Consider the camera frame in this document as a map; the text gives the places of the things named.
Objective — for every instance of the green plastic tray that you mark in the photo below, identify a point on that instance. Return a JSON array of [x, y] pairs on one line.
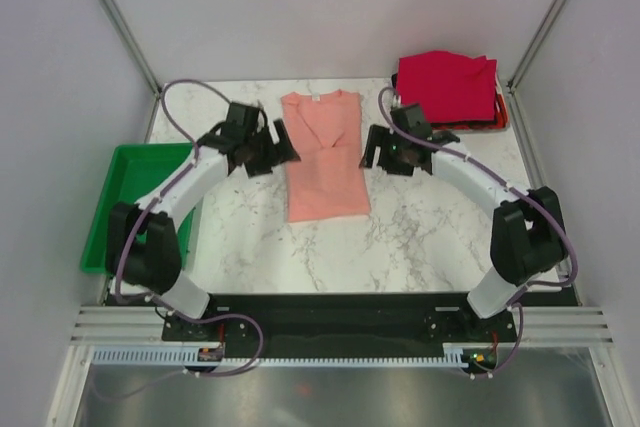
[[135, 170]]

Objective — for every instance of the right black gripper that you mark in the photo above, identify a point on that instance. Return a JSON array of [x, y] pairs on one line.
[[377, 137]]

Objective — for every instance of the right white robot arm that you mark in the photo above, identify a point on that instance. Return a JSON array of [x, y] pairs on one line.
[[527, 229]]

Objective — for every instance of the left aluminium frame post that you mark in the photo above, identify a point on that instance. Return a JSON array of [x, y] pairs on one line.
[[131, 45]]

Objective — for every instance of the aluminium frame post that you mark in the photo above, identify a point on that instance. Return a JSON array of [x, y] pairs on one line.
[[543, 30], [131, 45]]

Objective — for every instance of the white slotted cable duct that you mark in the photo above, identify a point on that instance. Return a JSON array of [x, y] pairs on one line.
[[298, 354]]

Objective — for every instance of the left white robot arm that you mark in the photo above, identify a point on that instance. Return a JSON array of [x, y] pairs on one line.
[[142, 247]]

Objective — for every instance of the folded red t shirt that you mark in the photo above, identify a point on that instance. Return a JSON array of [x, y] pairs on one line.
[[444, 61]]

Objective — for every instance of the right aluminium frame post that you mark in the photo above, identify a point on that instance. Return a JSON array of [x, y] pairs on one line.
[[543, 30]]

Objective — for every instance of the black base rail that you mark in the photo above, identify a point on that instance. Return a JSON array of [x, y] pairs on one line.
[[403, 318]]

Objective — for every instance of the pink t shirt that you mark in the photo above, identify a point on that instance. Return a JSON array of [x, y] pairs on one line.
[[326, 182]]

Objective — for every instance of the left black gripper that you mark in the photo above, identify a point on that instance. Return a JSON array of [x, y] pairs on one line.
[[257, 168]]

